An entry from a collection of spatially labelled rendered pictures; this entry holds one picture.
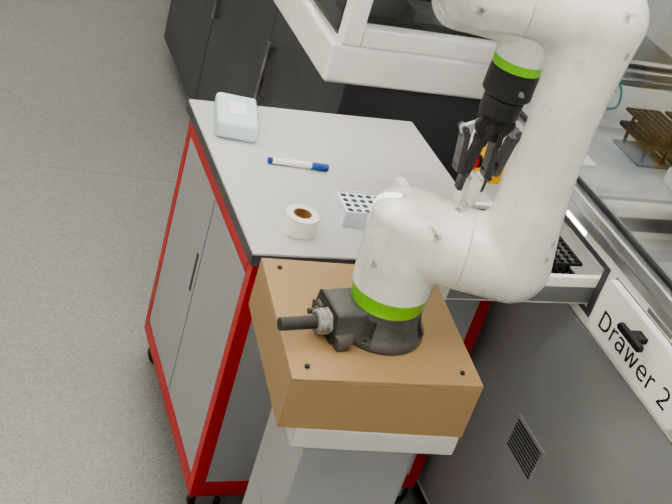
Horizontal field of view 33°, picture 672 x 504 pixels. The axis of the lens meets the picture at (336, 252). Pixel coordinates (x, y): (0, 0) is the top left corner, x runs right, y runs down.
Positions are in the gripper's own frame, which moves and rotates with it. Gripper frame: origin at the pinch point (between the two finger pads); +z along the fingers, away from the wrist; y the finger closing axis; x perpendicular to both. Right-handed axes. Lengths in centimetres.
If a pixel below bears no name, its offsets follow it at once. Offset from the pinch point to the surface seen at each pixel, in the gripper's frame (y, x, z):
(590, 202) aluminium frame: -23.3, 6.1, -3.2
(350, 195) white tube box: 11.4, -23.3, 17.1
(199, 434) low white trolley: 35, -10, 72
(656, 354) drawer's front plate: -21.3, 41.1, 5.6
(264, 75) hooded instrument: -4, -130, 42
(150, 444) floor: 37, -32, 97
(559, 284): -15.0, 17.8, 8.2
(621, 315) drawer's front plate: -21.3, 29.3, 6.3
